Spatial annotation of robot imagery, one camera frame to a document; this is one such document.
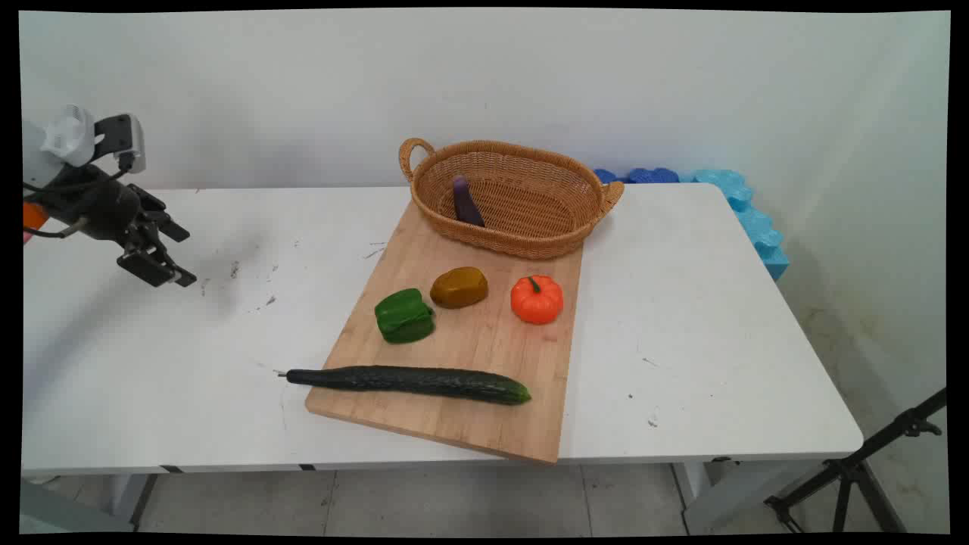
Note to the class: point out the white table leg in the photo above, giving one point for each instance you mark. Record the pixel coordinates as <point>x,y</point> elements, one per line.
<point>711,496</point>

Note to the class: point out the oval wicker basket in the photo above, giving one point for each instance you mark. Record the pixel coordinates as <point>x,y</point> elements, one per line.
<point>530,216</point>

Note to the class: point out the orange object behind arm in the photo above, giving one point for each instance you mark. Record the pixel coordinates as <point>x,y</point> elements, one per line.
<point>32,216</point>

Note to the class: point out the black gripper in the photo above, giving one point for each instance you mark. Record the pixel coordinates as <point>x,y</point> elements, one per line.
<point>102,208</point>

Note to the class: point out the purple toy eggplant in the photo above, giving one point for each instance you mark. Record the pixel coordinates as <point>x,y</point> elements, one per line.
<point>465,204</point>

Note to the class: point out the white perforated camera mount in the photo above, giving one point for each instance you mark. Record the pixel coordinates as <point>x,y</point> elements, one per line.
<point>70,136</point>

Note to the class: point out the black tripod stand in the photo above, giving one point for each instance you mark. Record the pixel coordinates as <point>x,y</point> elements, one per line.
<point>852,473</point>

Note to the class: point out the wooden cutting board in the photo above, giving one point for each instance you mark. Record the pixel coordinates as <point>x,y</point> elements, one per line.
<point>484,356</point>

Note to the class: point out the green toy bell pepper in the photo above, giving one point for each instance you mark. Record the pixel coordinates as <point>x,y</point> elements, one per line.
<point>405,316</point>

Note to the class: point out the long dark green cucumber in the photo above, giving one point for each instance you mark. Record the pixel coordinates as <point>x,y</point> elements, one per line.
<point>412,381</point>

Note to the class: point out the dark blue foam piece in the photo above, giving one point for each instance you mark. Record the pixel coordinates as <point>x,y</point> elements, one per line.
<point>643,175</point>

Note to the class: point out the orange toy pumpkin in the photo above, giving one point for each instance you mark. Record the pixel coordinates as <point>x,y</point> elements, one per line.
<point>537,300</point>

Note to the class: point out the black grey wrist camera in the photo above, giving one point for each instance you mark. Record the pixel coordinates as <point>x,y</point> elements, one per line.
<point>125,140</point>

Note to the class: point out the light blue foam piece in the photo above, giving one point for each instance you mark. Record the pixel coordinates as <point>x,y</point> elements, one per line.
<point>749,216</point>

